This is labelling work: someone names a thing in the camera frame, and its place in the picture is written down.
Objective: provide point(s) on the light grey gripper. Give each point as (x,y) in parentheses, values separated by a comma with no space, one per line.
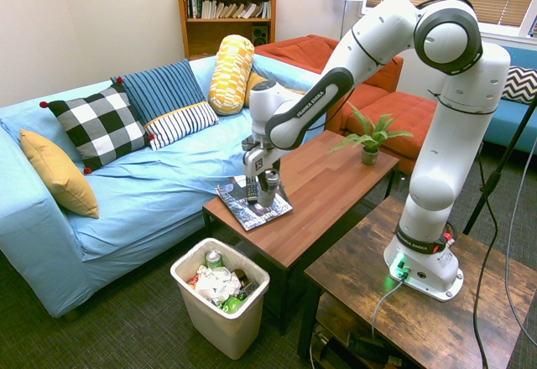
(258,161)

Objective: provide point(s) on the white drink can blue label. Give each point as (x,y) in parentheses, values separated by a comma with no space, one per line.
(270,184)

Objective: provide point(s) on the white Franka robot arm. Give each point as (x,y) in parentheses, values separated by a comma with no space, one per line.
(453,134)

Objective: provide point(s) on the discarded silver green can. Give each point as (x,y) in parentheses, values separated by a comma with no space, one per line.
(213,258)

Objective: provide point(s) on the beige trash bin white liner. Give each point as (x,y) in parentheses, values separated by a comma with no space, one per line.
(226,327)

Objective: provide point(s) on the black Samsung remote control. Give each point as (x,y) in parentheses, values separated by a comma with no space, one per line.
(251,190)

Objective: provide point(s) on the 425 Business magazine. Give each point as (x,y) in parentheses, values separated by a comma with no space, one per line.
(260,214)

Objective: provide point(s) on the small brown orange pillow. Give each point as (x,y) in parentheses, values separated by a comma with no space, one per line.
(253,86)

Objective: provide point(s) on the black plastic container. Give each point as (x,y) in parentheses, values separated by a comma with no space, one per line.
(245,279)

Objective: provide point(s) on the crumpled white tissue paper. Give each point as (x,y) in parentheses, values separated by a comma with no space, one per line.
(216,283)

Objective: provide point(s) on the yellow patterned bolster pillow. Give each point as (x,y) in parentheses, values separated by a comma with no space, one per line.
(230,71)

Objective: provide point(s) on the potted green fern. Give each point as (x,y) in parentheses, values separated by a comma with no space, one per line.
(371,147)

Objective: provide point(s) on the light blue sofa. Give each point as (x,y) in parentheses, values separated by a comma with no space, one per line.
(147,201)

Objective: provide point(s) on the red snack wrapper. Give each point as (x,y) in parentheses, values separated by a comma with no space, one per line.
(193,280)

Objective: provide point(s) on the green snack wrapper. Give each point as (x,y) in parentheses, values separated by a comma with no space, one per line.
(231,304)

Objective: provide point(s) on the blue striped pillow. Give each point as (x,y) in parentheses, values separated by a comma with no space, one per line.
(163,92)

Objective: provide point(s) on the small black speaker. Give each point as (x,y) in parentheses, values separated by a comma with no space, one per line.
(260,35)

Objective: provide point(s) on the orange sofa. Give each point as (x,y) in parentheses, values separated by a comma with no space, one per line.
(394,109)

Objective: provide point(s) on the black white checkered pillow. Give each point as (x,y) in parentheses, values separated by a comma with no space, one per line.
(100,126)

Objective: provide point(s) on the row of paperback books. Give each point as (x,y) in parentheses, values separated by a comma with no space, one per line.
(228,9)

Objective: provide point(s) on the rustic brown side table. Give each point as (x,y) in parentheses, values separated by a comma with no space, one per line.
(377,314)

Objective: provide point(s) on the black device under table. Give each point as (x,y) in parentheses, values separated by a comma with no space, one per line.
(369,346)

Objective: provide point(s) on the mustard yellow pillow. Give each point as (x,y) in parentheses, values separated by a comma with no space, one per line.
(58,172)

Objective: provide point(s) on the black tripod stand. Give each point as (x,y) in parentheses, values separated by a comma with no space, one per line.
(497,176)

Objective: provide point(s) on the blue bench seat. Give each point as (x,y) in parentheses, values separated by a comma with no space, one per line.
(507,126)

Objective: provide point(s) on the black white chevron pillow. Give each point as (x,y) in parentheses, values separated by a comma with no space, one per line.
(520,84)

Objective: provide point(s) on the wooden coffee table black frame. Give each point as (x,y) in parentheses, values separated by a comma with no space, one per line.
(327,184)

